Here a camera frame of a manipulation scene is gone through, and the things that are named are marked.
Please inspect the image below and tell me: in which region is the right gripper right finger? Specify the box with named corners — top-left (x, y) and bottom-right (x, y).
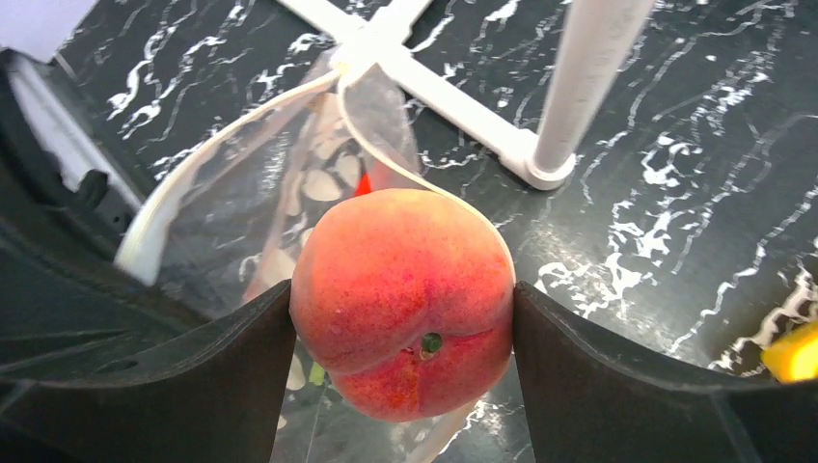
top-left (513, 282), bottom-right (817, 462)

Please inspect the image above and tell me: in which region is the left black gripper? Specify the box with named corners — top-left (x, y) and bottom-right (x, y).
top-left (1, 51), bottom-right (205, 371)

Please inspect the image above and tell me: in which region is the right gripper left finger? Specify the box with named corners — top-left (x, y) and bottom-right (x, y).
top-left (1, 282), bottom-right (295, 462)

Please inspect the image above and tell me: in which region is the clear zip top bag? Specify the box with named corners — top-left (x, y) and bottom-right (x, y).
top-left (113, 47), bottom-right (519, 463)

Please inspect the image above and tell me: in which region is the pink toy peach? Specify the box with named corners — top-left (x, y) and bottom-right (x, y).
top-left (289, 189), bottom-right (514, 422)

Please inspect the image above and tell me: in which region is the orange toy carrot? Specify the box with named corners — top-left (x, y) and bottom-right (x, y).
top-left (353, 173), bottom-right (372, 197)

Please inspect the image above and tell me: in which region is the yellow plastic bin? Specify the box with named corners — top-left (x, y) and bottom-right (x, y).
top-left (761, 321), bottom-right (817, 383)

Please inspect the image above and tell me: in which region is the white pvc pipe frame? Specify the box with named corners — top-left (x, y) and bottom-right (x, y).
top-left (286, 1), bottom-right (656, 191)

